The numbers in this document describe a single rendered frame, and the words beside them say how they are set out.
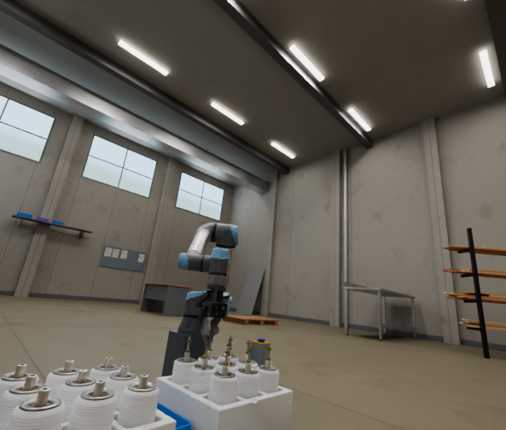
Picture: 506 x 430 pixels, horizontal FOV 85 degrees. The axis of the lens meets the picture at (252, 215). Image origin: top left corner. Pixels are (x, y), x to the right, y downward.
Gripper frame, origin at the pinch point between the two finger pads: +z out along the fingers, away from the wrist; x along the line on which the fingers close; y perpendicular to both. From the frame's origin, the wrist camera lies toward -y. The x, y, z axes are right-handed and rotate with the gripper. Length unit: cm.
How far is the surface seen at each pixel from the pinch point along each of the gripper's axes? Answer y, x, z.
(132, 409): 22.9, -29.3, 13.8
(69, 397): 14.8, -43.5, 12.1
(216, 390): 14.7, -1.2, 13.6
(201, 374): 4.8, -2.4, 11.4
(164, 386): -9.9, -10.4, 18.7
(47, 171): -917, -177, -340
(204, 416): 14.8, -4.4, 20.7
